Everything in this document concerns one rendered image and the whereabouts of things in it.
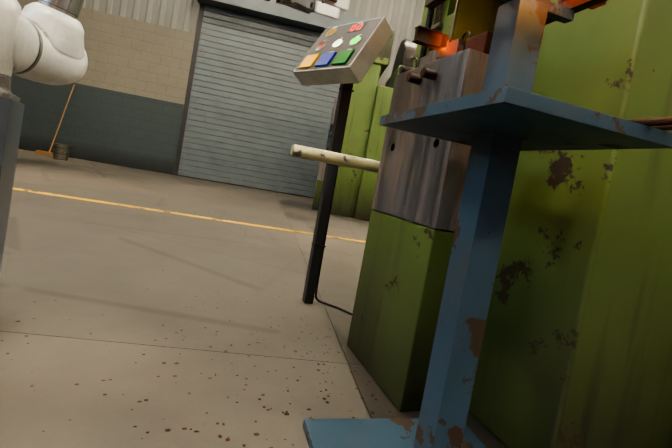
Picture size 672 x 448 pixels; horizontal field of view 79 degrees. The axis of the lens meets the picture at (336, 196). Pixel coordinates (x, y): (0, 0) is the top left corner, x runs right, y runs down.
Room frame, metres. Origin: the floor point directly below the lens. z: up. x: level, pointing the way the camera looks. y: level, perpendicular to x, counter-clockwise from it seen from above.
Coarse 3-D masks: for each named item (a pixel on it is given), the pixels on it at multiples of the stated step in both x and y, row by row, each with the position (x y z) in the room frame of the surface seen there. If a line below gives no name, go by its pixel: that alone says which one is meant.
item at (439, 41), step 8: (416, 32) 1.19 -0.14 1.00; (424, 32) 1.20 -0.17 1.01; (432, 32) 1.21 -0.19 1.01; (440, 32) 1.21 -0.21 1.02; (416, 40) 1.19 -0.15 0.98; (424, 40) 1.20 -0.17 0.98; (432, 40) 1.21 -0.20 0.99; (440, 40) 1.22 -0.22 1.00; (432, 48) 1.23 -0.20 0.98; (440, 48) 1.23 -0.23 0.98
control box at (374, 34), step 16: (336, 32) 1.77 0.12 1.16; (352, 32) 1.68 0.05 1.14; (368, 32) 1.61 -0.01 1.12; (384, 32) 1.63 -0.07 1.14; (320, 48) 1.75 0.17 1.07; (336, 48) 1.67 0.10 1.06; (352, 48) 1.60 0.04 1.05; (368, 48) 1.58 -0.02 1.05; (352, 64) 1.53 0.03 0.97; (368, 64) 1.59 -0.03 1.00; (304, 80) 1.77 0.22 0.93; (320, 80) 1.70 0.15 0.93; (336, 80) 1.64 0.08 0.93; (352, 80) 1.58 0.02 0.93
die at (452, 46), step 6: (450, 42) 1.20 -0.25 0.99; (456, 42) 1.17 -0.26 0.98; (462, 42) 1.16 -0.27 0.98; (444, 48) 1.22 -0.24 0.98; (450, 48) 1.19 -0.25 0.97; (456, 48) 1.16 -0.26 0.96; (432, 54) 1.28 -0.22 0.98; (438, 54) 1.25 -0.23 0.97; (444, 54) 1.21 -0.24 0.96; (450, 54) 1.18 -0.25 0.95; (420, 60) 1.34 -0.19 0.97; (426, 60) 1.31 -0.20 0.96; (432, 60) 1.27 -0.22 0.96
